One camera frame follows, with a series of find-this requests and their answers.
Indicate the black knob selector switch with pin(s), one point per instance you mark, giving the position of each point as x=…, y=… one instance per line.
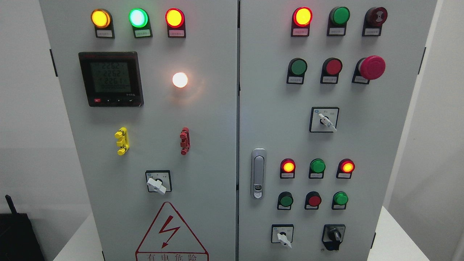
x=333, y=235

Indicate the red terminal connector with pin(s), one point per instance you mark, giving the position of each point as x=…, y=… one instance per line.
x=185, y=141

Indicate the red lit indicator lower left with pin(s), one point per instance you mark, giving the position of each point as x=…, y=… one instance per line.
x=287, y=169

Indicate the white lit indicator lamp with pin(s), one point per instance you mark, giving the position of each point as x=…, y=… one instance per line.
x=180, y=79

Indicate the green push button lower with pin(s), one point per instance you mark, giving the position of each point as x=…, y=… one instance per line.
x=285, y=201

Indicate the green push button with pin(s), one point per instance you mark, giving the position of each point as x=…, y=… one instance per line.
x=285, y=201
x=296, y=71

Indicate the green push button upper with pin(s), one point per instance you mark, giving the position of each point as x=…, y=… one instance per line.
x=296, y=71

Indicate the green indicator lower middle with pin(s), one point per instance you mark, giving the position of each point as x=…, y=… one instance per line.
x=317, y=169

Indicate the left grey cabinet door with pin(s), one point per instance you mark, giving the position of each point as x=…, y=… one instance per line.
x=204, y=180

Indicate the grey cabinet door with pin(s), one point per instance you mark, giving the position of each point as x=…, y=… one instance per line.
x=204, y=180
x=275, y=116

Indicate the right grey cabinet door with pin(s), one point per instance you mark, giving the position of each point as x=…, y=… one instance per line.
x=275, y=116

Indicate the red push button lower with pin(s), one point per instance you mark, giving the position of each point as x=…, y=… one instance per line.
x=312, y=201

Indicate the red push button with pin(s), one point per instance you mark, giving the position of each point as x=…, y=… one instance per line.
x=312, y=201
x=330, y=71

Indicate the yellow terminal connector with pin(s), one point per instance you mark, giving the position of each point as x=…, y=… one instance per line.
x=122, y=137

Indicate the red push button upper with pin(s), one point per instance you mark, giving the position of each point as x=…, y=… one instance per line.
x=330, y=71

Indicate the red indicator lower right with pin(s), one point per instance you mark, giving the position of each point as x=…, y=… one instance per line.
x=345, y=169

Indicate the red electrical hazard warning sign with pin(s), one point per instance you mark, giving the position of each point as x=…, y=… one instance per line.
x=170, y=238

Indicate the red lit indicator light left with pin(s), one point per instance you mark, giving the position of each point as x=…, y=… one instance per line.
x=175, y=20

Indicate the green indicator bottom right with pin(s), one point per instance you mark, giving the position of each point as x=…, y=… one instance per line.
x=339, y=201

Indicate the black digital power meter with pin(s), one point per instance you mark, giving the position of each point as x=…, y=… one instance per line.
x=112, y=79

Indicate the red lit indicator top right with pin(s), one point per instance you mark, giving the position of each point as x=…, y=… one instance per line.
x=301, y=19

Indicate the green lit indicator light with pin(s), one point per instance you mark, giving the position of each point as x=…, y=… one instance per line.
x=140, y=22

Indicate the red emergency stop button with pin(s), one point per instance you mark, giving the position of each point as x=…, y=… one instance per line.
x=367, y=69

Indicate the green indicator top right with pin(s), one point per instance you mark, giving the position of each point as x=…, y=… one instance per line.
x=337, y=21

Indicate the yellow indicator light top left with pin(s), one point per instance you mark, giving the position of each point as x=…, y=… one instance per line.
x=103, y=23

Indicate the dark red buzzer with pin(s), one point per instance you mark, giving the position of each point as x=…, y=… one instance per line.
x=375, y=17

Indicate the black device with antenna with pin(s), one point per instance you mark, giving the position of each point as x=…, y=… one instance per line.
x=17, y=238

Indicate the silver door latch handle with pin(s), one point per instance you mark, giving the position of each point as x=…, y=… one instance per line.
x=258, y=164

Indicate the left white selector switch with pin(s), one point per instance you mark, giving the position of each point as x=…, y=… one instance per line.
x=158, y=181

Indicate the white selector switch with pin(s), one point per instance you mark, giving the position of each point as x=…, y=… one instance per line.
x=158, y=181
x=323, y=119
x=282, y=234

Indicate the upper right white selector switch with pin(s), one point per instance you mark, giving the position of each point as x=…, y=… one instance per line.
x=323, y=119

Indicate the bottom white selector switch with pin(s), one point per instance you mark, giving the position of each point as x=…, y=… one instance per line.
x=282, y=234

